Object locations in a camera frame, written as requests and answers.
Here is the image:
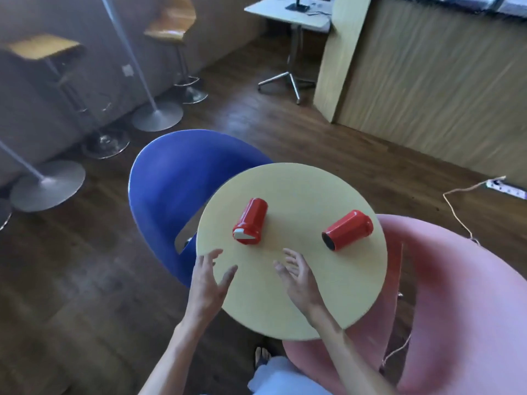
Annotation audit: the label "person's left hand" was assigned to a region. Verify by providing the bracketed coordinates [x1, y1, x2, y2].
[187, 249, 239, 322]

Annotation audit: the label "person's right hand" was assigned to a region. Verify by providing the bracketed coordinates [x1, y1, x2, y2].
[273, 248, 331, 326]

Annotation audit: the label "person's left forearm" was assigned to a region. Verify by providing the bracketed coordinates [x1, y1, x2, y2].
[138, 312, 211, 395]

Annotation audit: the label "person's right forearm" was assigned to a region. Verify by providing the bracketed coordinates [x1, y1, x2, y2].
[311, 312, 398, 395]

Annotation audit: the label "red cup with white lid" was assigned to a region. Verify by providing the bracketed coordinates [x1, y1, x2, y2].
[232, 197, 269, 246]

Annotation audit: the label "person's sandal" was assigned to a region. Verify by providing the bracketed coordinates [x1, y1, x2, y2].
[254, 346, 273, 369]

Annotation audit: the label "blue shell chair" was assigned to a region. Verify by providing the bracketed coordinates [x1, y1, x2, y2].
[128, 130, 275, 289]

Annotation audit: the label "person's white shorts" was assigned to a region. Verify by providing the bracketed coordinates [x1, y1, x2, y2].
[247, 356, 332, 395]

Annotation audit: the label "white pole with round base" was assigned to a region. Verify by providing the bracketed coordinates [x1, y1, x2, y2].
[100, 0, 184, 132]
[0, 140, 86, 213]

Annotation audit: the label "pink shell chair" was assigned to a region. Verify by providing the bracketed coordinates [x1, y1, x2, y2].
[282, 214, 527, 395]

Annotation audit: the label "leaning wooden panel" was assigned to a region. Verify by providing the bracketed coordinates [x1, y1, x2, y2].
[313, 0, 374, 123]

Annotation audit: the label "white power strip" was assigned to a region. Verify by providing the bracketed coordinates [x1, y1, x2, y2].
[486, 179, 527, 200]

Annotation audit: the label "wooden slat counter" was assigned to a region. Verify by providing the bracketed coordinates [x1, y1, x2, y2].
[335, 0, 527, 190]

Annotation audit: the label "white desk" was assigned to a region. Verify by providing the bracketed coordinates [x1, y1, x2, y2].
[244, 0, 332, 34]

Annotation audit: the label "wooden backrest bar stool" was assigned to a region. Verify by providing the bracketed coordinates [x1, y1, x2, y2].
[144, 0, 209, 105]

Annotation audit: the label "wooden seat bar stool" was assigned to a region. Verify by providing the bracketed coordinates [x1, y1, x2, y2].
[3, 34, 131, 160]

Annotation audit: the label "thin white cable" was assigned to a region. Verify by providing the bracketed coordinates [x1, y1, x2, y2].
[442, 175, 507, 244]

